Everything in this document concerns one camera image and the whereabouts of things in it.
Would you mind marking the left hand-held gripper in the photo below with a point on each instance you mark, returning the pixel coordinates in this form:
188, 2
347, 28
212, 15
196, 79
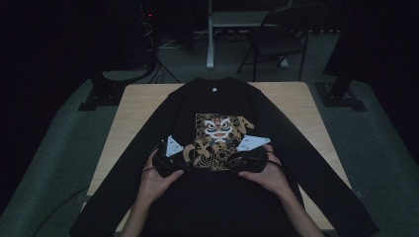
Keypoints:
163, 163

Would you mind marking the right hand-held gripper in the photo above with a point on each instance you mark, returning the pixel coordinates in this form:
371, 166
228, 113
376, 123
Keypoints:
248, 161

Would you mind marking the black sweatshirt with lion print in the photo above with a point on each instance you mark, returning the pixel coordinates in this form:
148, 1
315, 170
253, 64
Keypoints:
214, 204

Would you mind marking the person's left hand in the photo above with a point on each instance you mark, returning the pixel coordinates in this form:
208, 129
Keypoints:
154, 184

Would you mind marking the person's right hand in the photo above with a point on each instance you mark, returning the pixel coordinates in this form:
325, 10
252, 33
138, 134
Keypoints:
271, 179

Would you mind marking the grey tape strip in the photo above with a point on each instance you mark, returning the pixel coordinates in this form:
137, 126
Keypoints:
356, 193
81, 199

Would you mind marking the black metal stand base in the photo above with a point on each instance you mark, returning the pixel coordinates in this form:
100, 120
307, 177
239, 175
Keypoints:
339, 94
102, 94

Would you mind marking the black tripod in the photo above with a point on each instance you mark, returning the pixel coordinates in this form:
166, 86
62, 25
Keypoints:
161, 70

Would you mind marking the black folding chair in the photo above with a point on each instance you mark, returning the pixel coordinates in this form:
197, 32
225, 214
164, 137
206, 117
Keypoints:
275, 42

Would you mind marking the dark equipment rack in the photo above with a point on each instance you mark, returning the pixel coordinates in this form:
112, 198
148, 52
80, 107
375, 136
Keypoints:
146, 33

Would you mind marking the white metal desk frame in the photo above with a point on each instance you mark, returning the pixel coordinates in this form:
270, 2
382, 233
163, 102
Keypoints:
230, 19

